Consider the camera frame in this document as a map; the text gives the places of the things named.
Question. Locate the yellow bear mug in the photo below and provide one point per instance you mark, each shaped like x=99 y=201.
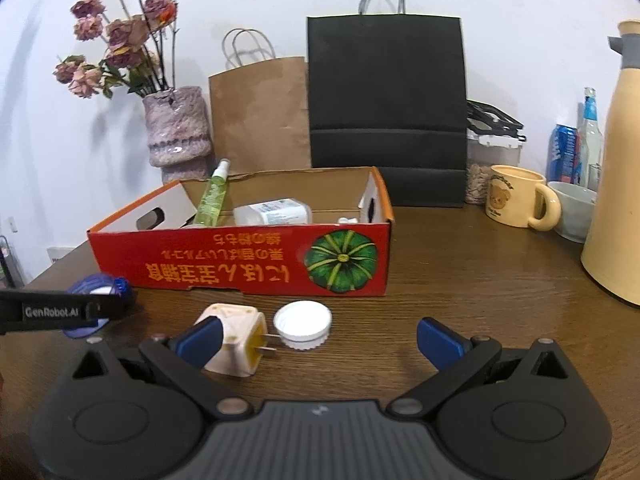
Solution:
x=515 y=200

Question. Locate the cream thermos jug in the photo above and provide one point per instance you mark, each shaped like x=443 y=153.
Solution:
x=620 y=185

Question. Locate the blue drink can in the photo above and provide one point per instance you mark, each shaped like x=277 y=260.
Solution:
x=562 y=155

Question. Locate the green spray bottle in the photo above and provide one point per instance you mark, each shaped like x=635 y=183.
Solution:
x=212 y=200

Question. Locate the red and orange cardboard box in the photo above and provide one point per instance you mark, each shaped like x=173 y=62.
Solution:
x=225 y=260

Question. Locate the white wall socket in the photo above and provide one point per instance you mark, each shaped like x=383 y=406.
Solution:
x=11 y=224

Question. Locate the blue round plastic case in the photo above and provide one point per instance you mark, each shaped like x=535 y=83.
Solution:
x=115 y=287

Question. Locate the white plastic bottle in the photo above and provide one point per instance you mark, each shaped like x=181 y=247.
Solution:
x=275 y=212

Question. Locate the pink knitted vase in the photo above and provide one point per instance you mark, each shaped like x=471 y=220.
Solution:
x=175 y=130

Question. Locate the brown paper bag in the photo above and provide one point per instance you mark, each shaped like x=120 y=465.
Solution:
x=260 y=120

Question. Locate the cream plug adapter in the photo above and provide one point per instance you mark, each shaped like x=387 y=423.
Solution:
x=235 y=340

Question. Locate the dried pink flowers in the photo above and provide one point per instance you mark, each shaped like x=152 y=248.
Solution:
x=120 y=35

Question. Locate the white round lid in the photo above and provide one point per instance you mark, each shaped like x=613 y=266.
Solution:
x=302 y=320

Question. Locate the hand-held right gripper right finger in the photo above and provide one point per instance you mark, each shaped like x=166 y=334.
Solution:
x=440 y=342

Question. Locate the black paper bag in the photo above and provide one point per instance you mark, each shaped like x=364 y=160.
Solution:
x=385 y=85

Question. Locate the clear seed container black lid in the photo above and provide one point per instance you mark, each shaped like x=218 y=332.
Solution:
x=477 y=180

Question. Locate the clear glass bottle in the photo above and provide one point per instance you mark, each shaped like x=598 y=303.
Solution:
x=590 y=130

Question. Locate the small white object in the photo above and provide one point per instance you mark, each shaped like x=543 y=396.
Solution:
x=346 y=220

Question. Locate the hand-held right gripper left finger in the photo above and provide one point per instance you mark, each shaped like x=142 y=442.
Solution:
x=200 y=342

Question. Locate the pale white cup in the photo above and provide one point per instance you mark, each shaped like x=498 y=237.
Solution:
x=575 y=210

